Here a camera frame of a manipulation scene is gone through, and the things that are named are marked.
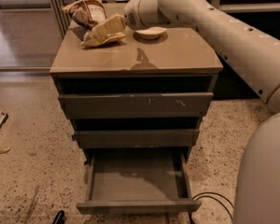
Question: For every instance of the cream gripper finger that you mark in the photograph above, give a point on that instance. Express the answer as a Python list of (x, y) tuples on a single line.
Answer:
[(111, 28)]

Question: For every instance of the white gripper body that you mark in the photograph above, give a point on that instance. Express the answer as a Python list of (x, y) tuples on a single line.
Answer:
[(134, 15)]

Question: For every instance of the brown chip bag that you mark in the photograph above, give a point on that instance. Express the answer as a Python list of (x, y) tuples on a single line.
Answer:
[(88, 14)]

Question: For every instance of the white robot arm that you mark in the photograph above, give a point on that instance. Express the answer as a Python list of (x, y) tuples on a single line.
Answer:
[(255, 57)]

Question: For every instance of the grey drawer cabinet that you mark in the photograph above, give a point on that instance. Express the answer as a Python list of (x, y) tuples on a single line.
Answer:
[(179, 61)]

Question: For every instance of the grey top drawer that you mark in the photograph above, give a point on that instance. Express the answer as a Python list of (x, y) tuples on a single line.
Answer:
[(138, 105)]

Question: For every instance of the grey drawer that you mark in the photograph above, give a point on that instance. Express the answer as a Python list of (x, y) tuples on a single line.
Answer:
[(137, 138), (137, 181), (138, 105)]

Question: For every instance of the grey middle drawer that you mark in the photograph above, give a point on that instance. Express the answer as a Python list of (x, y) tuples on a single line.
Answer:
[(137, 138)]

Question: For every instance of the grey bottom drawer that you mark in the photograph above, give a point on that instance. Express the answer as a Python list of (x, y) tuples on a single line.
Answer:
[(137, 181)]

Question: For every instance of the white paper bowl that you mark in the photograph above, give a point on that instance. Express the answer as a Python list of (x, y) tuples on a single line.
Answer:
[(151, 33)]

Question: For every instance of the black object bottom edge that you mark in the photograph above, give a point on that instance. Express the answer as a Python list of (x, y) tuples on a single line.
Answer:
[(59, 218)]

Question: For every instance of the metal window frame post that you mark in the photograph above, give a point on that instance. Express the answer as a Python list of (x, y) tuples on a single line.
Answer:
[(62, 19)]

